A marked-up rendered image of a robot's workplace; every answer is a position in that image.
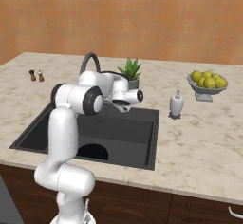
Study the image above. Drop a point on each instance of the brown pepper shaker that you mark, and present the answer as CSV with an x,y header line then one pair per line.
x,y
32,75

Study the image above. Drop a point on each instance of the green plant in grey pot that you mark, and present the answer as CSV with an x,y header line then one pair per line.
x,y
132,71

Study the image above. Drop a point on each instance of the wide dark wood cupboard door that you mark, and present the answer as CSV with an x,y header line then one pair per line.
x,y
126,202

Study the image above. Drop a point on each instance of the grey fruit bowl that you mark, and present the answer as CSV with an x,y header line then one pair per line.
x,y
204,91

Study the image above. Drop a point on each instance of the narrow dark wood cupboard door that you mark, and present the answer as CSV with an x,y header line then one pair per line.
x,y
202,212

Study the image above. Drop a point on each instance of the dark grey appliance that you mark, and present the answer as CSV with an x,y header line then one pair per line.
x,y
8,205

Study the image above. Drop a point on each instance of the dark grey curved tap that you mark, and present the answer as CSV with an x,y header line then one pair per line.
x,y
89,55

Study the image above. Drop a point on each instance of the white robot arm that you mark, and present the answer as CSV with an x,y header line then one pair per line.
x,y
63,133

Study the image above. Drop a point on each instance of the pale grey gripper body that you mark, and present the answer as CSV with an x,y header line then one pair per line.
x,y
122,107

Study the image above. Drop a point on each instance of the dark grey sink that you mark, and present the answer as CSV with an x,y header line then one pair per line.
x,y
126,136

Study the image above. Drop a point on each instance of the yellow lemon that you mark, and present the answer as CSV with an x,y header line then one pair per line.
x,y
207,74
221,83
216,76
209,83
201,82
196,76

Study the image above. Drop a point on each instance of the white soap dispenser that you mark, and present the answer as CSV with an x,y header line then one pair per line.
x,y
176,104

